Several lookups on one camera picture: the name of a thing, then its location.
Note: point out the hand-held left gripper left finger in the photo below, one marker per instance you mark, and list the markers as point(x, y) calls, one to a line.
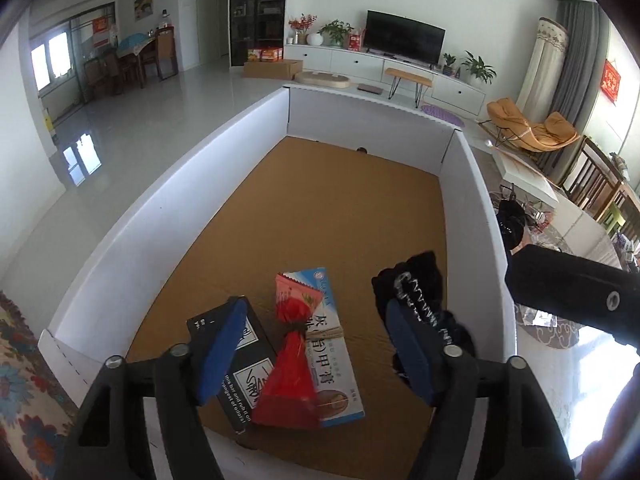
point(220, 355)

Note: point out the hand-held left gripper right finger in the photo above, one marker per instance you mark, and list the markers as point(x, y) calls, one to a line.
point(410, 345)

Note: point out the red snack packet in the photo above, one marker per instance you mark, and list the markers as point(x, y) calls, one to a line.
point(290, 385)

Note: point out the blue and white medicine box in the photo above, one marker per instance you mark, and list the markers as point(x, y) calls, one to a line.
point(332, 365)

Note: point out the large white cardboard box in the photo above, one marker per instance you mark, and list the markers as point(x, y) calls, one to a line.
point(200, 170)

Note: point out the small black box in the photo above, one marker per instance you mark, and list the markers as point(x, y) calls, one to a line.
point(260, 347)

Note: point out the black printed cloth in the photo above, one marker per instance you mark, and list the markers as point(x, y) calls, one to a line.
point(425, 280)

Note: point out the clear crystal ornament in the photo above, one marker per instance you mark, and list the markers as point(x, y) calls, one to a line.
point(539, 216)

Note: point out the wooden sideboard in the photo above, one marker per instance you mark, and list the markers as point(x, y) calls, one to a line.
point(625, 200)

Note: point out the brown wooden slatted chair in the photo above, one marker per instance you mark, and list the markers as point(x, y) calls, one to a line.
point(595, 180)

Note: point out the flat white box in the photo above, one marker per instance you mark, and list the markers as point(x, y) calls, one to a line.
point(525, 172)

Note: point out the orange lounge chair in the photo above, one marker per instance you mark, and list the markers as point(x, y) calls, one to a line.
point(530, 132)

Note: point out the floral patterned cloth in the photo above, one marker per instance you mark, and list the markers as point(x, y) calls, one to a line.
point(30, 385)

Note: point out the purple floor mat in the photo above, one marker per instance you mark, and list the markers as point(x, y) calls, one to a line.
point(442, 114)

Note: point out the grey curtain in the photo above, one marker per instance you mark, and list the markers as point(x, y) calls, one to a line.
point(580, 70)

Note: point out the white patterned curtain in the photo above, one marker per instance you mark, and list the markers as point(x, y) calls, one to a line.
point(542, 65)

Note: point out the large leafy potted plant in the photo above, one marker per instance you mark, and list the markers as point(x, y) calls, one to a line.
point(478, 67)

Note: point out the small green potted plant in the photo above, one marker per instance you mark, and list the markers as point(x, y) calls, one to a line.
point(448, 62)

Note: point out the dark flat floor scale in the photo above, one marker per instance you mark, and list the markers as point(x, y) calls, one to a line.
point(370, 89)

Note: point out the wooden bench with metal legs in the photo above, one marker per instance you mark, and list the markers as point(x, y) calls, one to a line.
point(407, 76)

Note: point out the round beige cushion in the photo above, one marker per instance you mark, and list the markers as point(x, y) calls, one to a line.
point(322, 80)

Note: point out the white television cabinet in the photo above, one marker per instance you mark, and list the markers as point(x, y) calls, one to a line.
point(350, 62)

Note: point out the brown cardboard box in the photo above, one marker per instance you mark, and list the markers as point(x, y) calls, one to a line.
point(272, 69)

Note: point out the black flat television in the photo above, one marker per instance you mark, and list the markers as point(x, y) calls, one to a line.
point(405, 35)

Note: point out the orange packet box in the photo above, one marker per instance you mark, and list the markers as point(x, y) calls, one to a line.
point(271, 54)

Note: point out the dark wooden dining chair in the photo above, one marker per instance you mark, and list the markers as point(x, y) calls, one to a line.
point(162, 52)

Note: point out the red gift box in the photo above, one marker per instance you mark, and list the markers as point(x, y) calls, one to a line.
point(356, 41)

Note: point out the white round vase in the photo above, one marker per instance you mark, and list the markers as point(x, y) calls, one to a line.
point(315, 39)

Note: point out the dining table with blue cloth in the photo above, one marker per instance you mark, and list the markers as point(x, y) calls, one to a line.
point(132, 46)

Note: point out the red flower bouquet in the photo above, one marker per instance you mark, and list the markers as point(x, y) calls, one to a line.
point(301, 24)

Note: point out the white door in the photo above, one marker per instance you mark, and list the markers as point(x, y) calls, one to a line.
point(207, 15)

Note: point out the red window poster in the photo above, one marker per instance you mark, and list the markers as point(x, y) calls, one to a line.
point(101, 31)

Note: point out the black glass display cabinet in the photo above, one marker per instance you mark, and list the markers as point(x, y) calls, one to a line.
point(257, 10)

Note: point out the red wall hanging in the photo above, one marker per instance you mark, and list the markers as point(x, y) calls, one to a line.
point(611, 81)

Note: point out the framed wall picture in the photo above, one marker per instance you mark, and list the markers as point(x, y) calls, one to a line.
point(143, 0)

